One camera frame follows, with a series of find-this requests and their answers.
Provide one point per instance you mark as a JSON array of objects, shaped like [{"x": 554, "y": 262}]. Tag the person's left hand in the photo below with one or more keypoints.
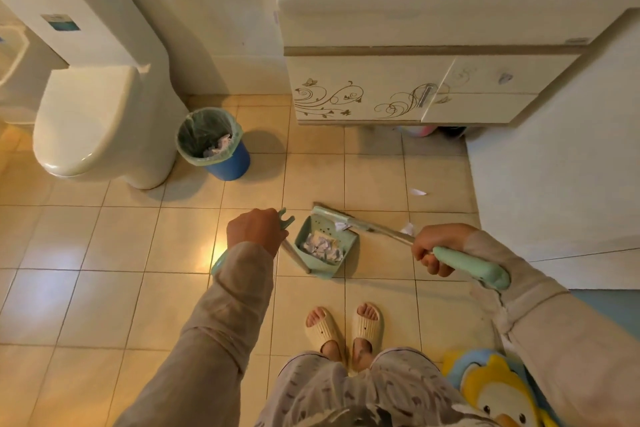
[{"x": 255, "y": 231}]

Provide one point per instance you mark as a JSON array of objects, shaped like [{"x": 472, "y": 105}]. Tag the person's right hand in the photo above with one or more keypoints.
[{"x": 440, "y": 236}]

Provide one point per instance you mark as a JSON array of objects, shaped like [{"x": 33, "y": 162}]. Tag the white paper scraps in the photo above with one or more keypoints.
[{"x": 418, "y": 192}]

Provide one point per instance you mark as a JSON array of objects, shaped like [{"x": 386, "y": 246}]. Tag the blue lined trash bin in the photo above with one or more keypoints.
[{"x": 200, "y": 131}]

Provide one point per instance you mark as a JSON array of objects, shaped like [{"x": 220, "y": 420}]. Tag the person's left forearm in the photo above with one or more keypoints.
[{"x": 215, "y": 331}]

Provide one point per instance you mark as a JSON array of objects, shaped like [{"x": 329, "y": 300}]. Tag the beige tiled floor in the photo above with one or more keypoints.
[{"x": 125, "y": 241}]

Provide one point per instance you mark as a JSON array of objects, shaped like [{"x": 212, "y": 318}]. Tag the black plastic container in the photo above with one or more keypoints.
[{"x": 452, "y": 131}]

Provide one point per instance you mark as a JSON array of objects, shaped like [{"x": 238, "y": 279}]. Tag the pink plastic container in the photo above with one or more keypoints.
[{"x": 415, "y": 131}]

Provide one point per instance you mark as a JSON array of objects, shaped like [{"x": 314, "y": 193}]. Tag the cream rubber slipper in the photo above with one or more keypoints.
[
  {"x": 324, "y": 329},
  {"x": 366, "y": 326}
]

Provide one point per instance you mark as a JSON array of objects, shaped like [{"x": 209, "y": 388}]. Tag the yellow duck potty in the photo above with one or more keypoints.
[{"x": 500, "y": 391}]

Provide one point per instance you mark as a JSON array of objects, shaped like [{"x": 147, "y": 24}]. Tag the grey patterned trousers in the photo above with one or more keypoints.
[{"x": 350, "y": 386}]

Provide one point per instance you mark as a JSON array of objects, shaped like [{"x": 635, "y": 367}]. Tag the frosted glass door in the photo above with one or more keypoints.
[{"x": 615, "y": 311}]

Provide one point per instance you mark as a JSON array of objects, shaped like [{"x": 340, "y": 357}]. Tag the grey shirt black print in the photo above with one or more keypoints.
[{"x": 380, "y": 419}]

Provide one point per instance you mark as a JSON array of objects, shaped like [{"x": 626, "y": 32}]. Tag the white vanity cabinet with sink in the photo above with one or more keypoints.
[{"x": 425, "y": 41}]

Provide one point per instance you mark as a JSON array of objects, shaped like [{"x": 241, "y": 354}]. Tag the white toilet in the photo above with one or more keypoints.
[{"x": 100, "y": 91}]

